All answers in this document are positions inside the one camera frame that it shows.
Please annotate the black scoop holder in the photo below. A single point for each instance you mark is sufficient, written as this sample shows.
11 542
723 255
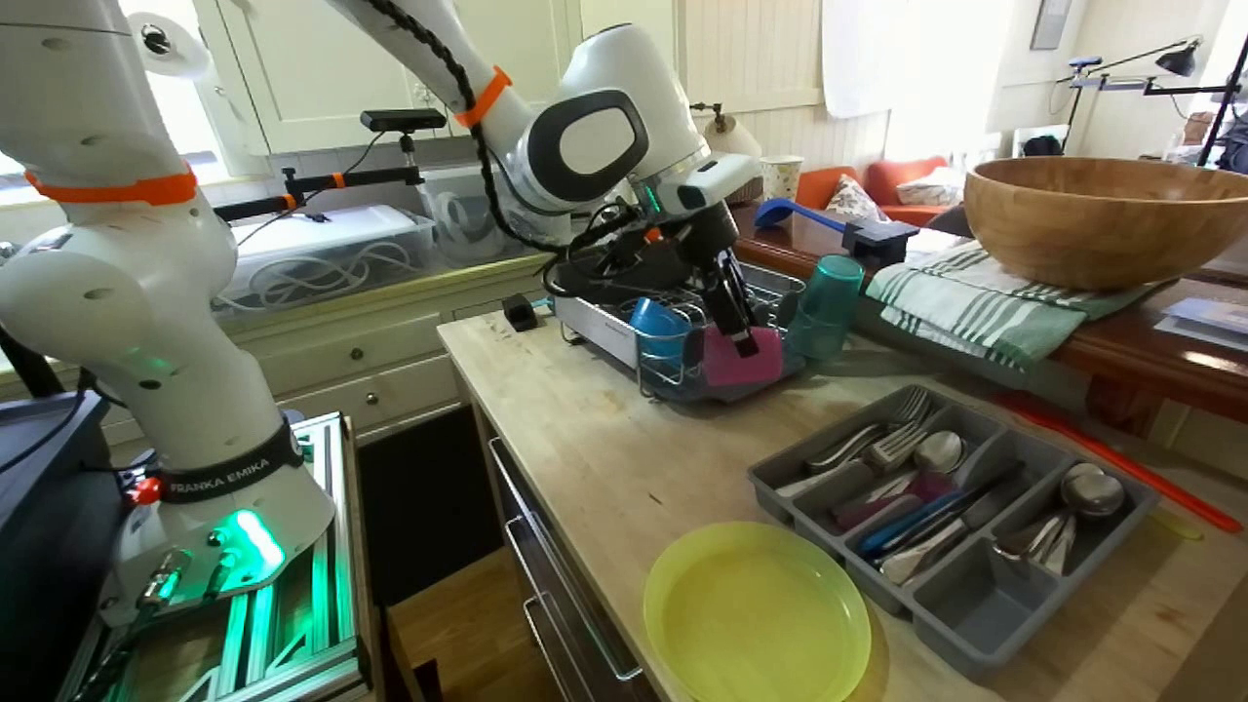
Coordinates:
883 242

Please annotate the yellow green plate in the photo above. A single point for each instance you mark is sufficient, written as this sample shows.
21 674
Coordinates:
755 617

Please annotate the grey cutlery tray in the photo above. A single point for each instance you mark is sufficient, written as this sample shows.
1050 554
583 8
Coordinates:
989 608

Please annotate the black case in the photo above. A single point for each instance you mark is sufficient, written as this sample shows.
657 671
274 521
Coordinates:
46 521

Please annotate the black desk lamp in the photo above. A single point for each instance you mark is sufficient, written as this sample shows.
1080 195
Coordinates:
1146 58

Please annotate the round metal strainer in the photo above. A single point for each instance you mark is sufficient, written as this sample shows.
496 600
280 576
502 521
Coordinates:
1093 489

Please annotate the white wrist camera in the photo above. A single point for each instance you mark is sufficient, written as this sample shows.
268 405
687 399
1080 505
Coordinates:
718 180

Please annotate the red strip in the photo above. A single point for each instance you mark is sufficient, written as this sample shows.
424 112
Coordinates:
1117 460

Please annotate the metal spoon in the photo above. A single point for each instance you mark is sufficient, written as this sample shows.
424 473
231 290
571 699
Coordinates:
909 564

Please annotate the magazine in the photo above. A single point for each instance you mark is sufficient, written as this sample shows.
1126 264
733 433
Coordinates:
1202 320

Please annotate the metal fork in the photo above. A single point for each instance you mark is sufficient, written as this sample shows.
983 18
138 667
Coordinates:
1047 542
851 448

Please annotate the green striped towel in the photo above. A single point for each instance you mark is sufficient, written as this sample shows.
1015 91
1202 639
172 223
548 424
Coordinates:
989 313

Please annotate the aluminium robot cart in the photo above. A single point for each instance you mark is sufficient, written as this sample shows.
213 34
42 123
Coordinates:
297 626

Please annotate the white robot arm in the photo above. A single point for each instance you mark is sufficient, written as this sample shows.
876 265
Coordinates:
132 326

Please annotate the black camera stand rod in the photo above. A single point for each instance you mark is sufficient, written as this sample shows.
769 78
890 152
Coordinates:
352 180

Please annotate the wooden bowl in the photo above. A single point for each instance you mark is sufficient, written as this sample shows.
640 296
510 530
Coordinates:
1107 226

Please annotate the island drawer front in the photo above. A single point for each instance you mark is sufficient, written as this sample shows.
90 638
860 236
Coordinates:
521 492

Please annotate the black camera on stand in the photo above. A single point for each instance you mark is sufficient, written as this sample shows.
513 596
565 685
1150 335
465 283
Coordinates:
405 118

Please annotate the teal translucent tumbler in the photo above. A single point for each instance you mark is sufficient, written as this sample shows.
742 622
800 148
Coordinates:
825 313

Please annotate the blue plastic cup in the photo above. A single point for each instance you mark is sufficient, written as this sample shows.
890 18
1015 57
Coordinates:
661 333

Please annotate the red sofa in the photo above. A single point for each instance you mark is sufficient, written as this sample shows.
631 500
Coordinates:
900 180

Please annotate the dark wooden table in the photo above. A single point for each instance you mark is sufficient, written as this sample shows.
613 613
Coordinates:
1146 356

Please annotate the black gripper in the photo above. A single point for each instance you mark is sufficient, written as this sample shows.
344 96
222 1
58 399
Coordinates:
697 238

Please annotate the pink plastic cup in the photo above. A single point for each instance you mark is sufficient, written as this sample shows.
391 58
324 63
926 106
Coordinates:
746 373

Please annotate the black block holder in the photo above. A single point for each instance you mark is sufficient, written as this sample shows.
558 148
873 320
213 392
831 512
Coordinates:
521 313

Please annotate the clear plastic storage box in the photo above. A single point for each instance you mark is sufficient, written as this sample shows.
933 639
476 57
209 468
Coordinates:
456 214

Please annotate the cream cabinet with drawers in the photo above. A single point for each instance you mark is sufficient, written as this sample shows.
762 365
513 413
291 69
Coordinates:
365 365

